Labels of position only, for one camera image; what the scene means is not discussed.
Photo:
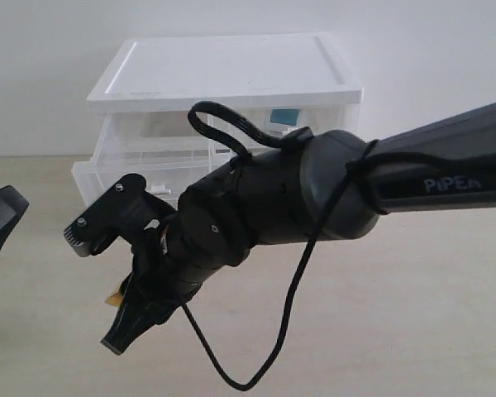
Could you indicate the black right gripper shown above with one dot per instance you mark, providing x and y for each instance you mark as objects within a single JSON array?
[{"x": 169, "y": 266}]

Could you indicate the yellow wedge block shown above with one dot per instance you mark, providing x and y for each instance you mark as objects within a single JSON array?
[{"x": 114, "y": 299}]

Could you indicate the clear drawer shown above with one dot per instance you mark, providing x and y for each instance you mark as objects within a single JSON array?
[
  {"x": 320, "y": 120},
  {"x": 161, "y": 146}
]

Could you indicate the white blue tube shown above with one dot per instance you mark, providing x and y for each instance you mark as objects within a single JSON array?
[{"x": 280, "y": 121}]

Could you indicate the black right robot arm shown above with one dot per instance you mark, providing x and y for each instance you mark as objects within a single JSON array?
[{"x": 301, "y": 188}]

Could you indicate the white plastic drawer cabinet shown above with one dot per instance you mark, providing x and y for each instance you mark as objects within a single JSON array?
[{"x": 171, "y": 74}]

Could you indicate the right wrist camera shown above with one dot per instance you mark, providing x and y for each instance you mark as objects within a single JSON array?
[{"x": 124, "y": 210}]

